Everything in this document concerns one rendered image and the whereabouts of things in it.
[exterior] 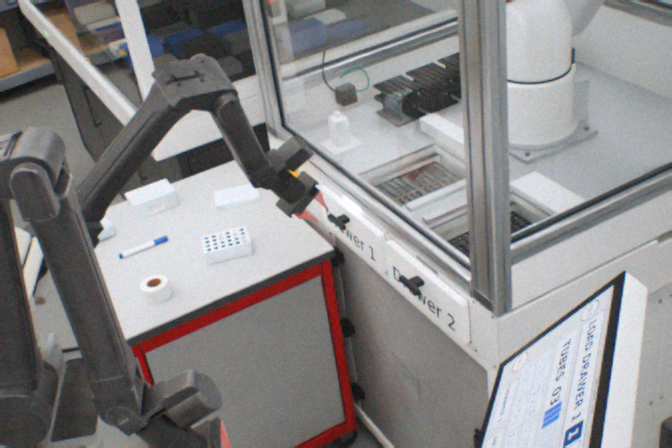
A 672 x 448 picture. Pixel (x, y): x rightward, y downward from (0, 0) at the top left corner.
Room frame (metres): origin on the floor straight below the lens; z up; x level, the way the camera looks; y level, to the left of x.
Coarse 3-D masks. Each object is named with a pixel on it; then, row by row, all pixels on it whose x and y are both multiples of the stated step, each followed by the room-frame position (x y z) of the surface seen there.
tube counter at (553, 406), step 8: (560, 384) 0.92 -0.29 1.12; (552, 392) 0.92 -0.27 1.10; (560, 392) 0.90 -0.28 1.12; (552, 400) 0.90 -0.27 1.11; (560, 400) 0.88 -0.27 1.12; (544, 408) 0.90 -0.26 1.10; (552, 408) 0.88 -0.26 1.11; (560, 408) 0.87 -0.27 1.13; (544, 416) 0.88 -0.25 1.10; (552, 416) 0.86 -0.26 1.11; (560, 416) 0.85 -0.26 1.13; (544, 424) 0.86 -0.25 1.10; (552, 424) 0.85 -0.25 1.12; (544, 432) 0.85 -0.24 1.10; (552, 432) 0.83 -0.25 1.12; (544, 440) 0.83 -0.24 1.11; (552, 440) 0.81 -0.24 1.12
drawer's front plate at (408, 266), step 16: (400, 256) 1.56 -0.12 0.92; (400, 272) 1.56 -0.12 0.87; (416, 272) 1.50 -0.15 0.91; (400, 288) 1.57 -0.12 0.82; (432, 288) 1.45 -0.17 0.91; (448, 288) 1.42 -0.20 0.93; (448, 304) 1.40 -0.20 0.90; (464, 304) 1.36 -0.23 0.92; (448, 320) 1.40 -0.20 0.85; (464, 320) 1.36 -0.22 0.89; (464, 336) 1.36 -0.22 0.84
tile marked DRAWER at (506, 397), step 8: (512, 384) 1.04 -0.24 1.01; (504, 392) 1.04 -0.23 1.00; (512, 392) 1.02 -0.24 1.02; (504, 400) 1.01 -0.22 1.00; (512, 400) 0.99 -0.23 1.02; (496, 408) 1.01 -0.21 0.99; (504, 408) 0.99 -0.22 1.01; (496, 416) 0.99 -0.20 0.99; (504, 416) 0.97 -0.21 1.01; (496, 424) 0.97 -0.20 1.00
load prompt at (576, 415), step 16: (592, 320) 1.00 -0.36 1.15; (592, 336) 0.96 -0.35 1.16; (592, 352) 0.93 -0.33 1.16; (576, 368) 0.92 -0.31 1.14; (592, 368) 0.89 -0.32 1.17; (576, 384) 0.89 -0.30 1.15; (592, 384) 0.85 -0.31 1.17; (576, 400) 0.85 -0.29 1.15; (576, 416) 0.82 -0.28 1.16; (576, 432) 0.79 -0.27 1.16
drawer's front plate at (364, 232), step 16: (336, 208) 1.82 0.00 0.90; (352, 208) 1.77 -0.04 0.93; (352, 224) 1.75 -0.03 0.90; (368, 224) 1.69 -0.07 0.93; (352, 240) 1.76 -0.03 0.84; (368, 240) 1.69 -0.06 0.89; (384, 240) 1.65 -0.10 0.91; (368, 256) 1.70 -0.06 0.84; (384, 256) 1.65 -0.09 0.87; (384, 272) 1.64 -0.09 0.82
